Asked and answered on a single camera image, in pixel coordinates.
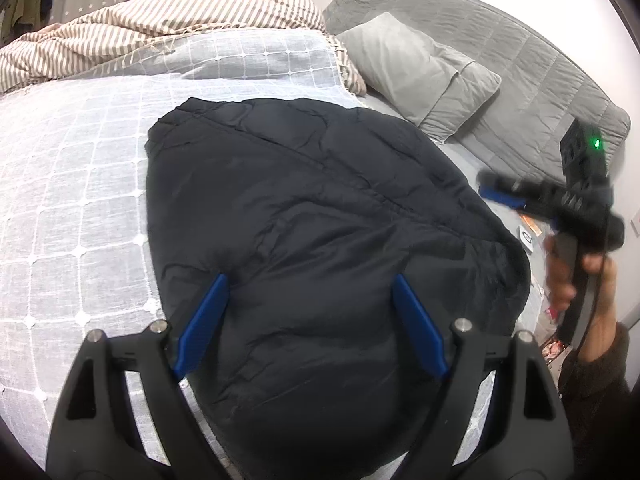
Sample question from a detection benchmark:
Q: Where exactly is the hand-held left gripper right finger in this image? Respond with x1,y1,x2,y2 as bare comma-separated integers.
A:
391,273,576,480

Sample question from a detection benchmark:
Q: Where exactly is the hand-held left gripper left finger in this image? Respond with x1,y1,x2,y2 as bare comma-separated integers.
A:
45,273,231,480

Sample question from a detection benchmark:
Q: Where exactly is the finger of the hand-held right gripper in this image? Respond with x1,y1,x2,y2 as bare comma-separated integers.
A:
477,170,561,213

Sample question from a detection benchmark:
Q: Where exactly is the black puffer jacket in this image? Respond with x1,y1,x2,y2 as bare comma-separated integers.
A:
144,96,532,480

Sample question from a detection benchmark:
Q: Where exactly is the person's right forearm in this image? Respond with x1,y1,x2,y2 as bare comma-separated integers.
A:
556,280,640,480

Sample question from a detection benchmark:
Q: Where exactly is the person's right hand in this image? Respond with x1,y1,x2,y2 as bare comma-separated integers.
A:
544,232,618,321

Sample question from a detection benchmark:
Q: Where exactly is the small white packet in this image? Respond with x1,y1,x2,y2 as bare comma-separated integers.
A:
517,227,540,254

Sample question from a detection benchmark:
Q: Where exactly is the pink patterned cloth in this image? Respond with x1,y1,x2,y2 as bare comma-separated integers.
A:
542,305,568,363

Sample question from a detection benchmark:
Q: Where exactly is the grey quilted headboard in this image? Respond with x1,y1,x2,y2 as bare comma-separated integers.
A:
322,0,632,181

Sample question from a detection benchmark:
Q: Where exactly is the grey pillow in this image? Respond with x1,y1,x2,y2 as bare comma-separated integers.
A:
335,12,502,143

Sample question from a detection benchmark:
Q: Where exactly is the blue white checkered blanket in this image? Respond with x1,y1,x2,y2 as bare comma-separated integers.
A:
0,27,368,471

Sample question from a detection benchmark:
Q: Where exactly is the striped beige duvet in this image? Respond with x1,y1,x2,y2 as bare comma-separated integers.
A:
0,0,368,97

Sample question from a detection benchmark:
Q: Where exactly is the olive hanging garment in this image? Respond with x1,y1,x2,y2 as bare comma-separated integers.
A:
7,0,41,26

